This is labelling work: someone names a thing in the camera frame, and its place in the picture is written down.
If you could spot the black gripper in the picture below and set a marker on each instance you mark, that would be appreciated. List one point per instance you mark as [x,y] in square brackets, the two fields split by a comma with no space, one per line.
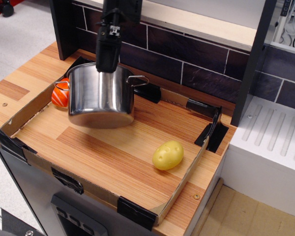
[108,43]

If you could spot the metal pot with handles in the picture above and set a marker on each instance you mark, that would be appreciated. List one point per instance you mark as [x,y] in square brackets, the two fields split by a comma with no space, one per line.
[99,99]

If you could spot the cardboard fence with black tape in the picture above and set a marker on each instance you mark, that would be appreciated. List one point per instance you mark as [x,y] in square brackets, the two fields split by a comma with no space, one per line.
[88,177]

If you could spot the salmon sushi toy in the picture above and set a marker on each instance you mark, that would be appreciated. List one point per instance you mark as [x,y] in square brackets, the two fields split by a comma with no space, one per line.
[60,94]

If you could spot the light wooden shelf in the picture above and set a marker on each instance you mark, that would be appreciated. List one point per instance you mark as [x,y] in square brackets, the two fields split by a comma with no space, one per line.
[214,30]

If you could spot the black caster wheel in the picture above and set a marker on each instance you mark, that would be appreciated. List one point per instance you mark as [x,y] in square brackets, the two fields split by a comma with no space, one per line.
[6,9]

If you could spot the yellow toy potato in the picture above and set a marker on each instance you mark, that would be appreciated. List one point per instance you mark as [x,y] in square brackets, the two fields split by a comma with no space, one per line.
[168,155]

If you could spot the white drainboard sink unit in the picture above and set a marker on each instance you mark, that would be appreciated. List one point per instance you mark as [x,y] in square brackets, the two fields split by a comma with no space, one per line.
[260,160]

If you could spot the dark grey vertical post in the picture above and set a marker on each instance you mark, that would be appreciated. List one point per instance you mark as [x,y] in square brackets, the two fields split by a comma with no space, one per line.
[264,36]

